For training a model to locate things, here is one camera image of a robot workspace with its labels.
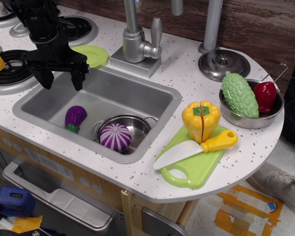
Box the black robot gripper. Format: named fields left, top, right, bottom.
left=21, top=14, right=89, bottom=91

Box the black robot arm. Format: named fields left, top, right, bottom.
left=10, top=0, right=89, bottom=90

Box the purple toy eggplant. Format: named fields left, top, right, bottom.
left=65, top=106, right=88, bottom=134

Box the light green plastic plate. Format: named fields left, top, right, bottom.
left=71, top=45, right=109, bottom=68

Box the front black stove burner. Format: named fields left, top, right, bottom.
left=0, top=50, right=39, bottom=95

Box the black stove burner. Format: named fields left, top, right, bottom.
left=0, top=50, right=39, bottom=95
left=9, top=15, right=99, bottom=48

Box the grey toy sink basin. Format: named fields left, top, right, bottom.
left=13, top=67, right=181, bottom=164

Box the rear black stove burner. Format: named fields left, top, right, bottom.
left=9, top=15, right=99, bottom=48

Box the silver toy faucet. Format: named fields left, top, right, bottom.
left=110, top=0, right=162, bottom=77

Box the purple striped toy onion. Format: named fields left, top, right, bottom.
left=99, top=123, right=132, bottom=153

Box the small steel pot in sink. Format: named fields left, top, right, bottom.
left=93, top=114, right=157, bottom=154

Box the steel kettle top left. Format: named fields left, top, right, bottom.
left=0, top=2, right=14, bottom=20

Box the blue clamp tool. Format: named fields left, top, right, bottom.
left=0, top=186, right=36, bottom=217

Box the yellow toy bell pepper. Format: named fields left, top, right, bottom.
left=182, top=101, right=221, bottom=144

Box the steel pot lid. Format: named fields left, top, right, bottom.
left=198, top=49, right=250, bottom=82

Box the grey vertical pole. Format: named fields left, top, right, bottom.
left=199, top=0, right=223, bottom=53

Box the green plastic cutting board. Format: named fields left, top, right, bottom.
left=159, top=124, right=228, bottom=190

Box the green toy bitter gourd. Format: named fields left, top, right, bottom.
left=221, top=71, right=259, bottom=118

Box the red toy pepper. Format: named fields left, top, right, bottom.
left=253, top=82, right=276, bottom=113

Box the white sneaker shoe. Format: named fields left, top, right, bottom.
left=247, top=162, right=295, bottom=213

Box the grey oven door handle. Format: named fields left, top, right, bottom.
left=2, top=162, right=126, bottom=236

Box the steel pan with wire handle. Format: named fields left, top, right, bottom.
left=219, top=74, right=284, bottom=129

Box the yellow handled toy knife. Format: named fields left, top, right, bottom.
left=153, top=130, right=238, bottom=170

